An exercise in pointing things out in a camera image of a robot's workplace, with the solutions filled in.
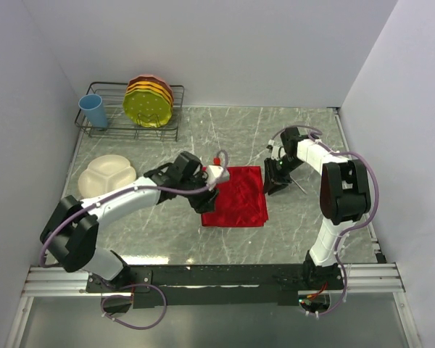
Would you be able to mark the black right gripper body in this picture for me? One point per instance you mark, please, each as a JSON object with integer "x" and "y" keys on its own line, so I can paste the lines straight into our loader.
{"x": 279, "y": 171}

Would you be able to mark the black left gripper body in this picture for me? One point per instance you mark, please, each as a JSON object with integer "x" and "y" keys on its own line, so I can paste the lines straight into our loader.
{"x": 199, "y": 201}

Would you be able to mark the red cloth napkin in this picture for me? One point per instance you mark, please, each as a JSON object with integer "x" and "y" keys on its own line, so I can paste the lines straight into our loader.
{"x": 240, "y": 202}

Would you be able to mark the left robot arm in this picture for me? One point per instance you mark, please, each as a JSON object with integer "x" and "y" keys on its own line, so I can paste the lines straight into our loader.
{"x": 71, "y": 232}

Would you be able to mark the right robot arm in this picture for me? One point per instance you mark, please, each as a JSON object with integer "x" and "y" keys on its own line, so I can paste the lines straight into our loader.
{"x": 344, "y": 195}

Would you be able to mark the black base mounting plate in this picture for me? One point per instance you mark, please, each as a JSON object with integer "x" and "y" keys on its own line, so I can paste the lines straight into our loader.
{"x": 153, "y": 285}

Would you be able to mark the cream divided plate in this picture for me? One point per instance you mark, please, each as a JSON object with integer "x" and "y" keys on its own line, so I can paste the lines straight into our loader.
{"x": 105, "y": 174}

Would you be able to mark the yellow-green dotted plate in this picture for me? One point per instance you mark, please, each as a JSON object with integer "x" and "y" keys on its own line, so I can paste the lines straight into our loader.
{"x": 147, "y": 108}

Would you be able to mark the orange striped plate stack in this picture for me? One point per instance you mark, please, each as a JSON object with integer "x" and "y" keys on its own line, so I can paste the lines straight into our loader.
{"x": 152, "y": 83}

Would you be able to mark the blue plastic cup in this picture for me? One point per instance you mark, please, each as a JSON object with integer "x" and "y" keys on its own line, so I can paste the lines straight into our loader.
{"x": 92, "y": 107}

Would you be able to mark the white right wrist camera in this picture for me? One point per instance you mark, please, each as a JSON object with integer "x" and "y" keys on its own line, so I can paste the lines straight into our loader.
{"x": 277, "y": 152}

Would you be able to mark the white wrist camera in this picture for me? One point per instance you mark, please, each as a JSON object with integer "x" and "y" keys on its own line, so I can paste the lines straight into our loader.
{"x": 216, "y": 174}
{"x": 277, "y": 152}

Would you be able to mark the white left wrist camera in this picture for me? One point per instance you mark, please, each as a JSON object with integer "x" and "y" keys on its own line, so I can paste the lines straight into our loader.
{"x": 216, "y": 174}

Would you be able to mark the black wire dish rack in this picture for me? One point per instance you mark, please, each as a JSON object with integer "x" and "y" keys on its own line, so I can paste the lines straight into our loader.
{"x": 120, "y": 125}

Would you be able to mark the aluminium frame rail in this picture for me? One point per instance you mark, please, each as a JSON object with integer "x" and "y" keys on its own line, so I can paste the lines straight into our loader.
{"x": 55, "y": 282}

